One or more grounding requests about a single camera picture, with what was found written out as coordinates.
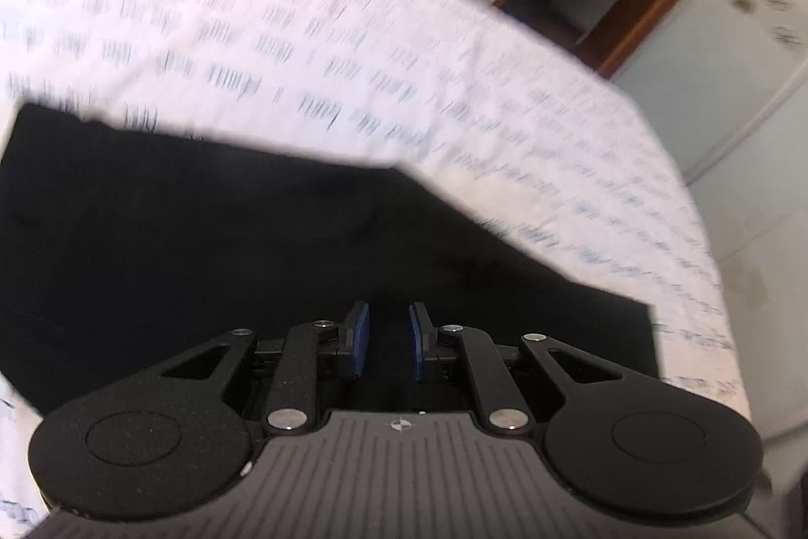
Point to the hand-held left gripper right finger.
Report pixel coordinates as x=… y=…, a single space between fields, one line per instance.
x=416 y=337

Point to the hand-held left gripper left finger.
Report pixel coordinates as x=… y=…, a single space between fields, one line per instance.
x=361 y=337

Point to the black pants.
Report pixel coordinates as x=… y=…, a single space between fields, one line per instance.
x=189 y=229

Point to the bed with script-print sheet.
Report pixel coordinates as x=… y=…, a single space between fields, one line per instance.
x=315 y=40

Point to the white wardrobe with flower stickers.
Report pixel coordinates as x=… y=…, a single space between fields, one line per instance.
x=726 y=72

